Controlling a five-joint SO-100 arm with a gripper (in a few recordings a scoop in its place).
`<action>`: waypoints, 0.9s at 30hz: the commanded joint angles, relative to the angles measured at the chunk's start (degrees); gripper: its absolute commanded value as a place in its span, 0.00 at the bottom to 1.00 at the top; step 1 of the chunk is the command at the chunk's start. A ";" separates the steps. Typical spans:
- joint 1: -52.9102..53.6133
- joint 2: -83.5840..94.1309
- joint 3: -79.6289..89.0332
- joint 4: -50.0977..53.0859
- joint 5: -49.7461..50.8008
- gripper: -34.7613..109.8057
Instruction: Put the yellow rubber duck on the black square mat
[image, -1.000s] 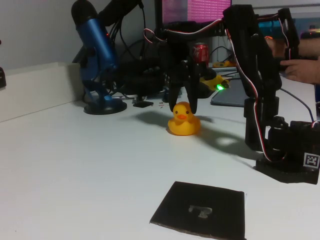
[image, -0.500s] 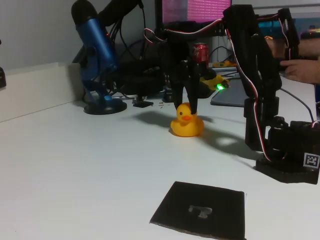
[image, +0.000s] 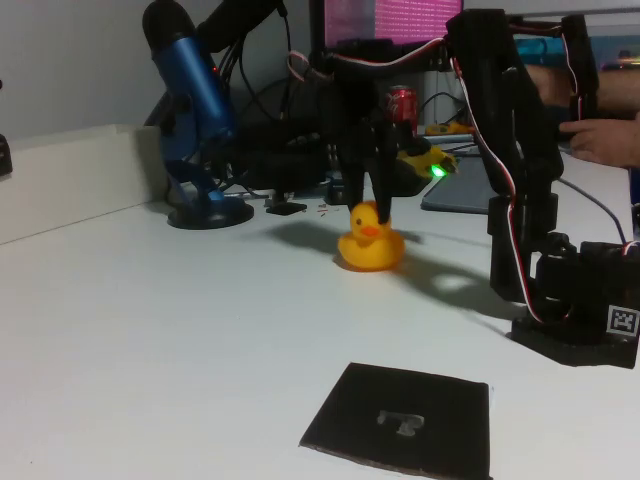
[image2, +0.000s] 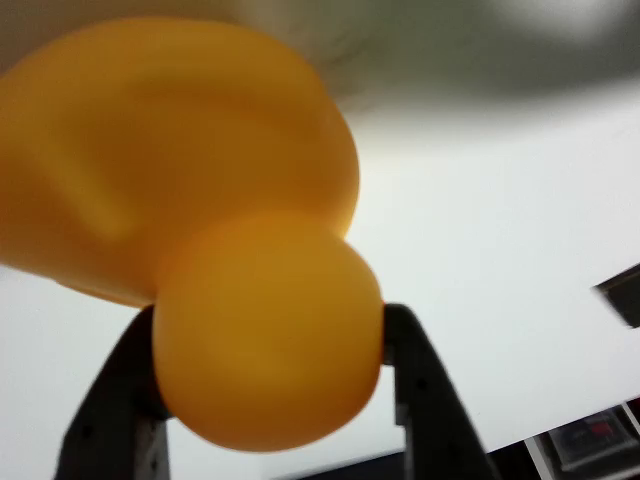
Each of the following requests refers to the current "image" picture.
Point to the yellow rubber duck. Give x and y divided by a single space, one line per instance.
370 252

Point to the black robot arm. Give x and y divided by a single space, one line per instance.
500 100

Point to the person's right forearm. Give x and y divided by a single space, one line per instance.
620 92

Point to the black square mat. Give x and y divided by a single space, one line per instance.
350 420

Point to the person's right hand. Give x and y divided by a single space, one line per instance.
547 85

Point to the person's left hand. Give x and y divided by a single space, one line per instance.
610 140

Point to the small black cube device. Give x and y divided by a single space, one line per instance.
336 192

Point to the red soda can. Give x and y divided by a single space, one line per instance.
404 102

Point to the small black flat stand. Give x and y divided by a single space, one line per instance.
286 208

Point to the gray laptop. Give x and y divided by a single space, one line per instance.
457 195

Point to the yellow tool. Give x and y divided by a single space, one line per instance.
445 129

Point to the computer monitor pink text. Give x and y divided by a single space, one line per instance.
415 17

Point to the blue desktop microphone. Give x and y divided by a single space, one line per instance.
195 85

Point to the black white marker tag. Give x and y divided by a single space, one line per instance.
622 320

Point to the white raised desk shelf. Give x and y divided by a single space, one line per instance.
75 175

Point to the black oblong device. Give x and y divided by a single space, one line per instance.
4 155

